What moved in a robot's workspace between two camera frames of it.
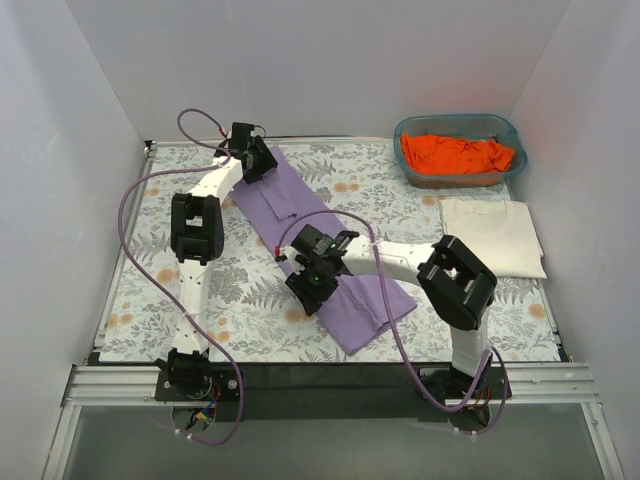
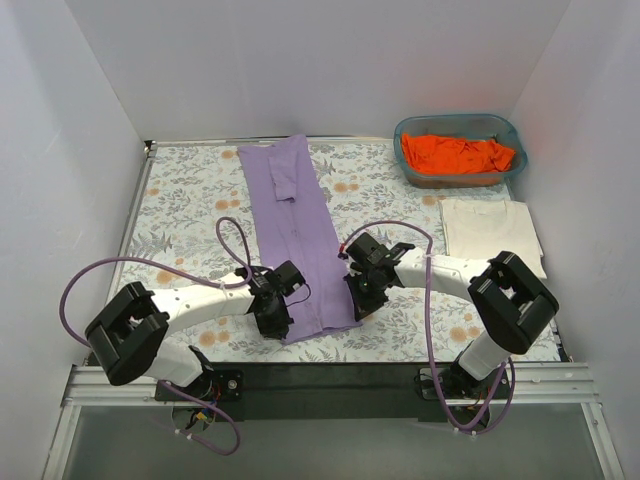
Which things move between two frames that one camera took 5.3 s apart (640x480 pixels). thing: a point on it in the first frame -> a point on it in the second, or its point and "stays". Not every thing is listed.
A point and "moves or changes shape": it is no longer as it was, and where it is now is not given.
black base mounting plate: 333,391 stays
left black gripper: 262,161 -> 275,322
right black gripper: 310,293 -> 362,298
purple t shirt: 303,232 moves or changes shape
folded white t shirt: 499,231 stays
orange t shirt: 436,154 stays
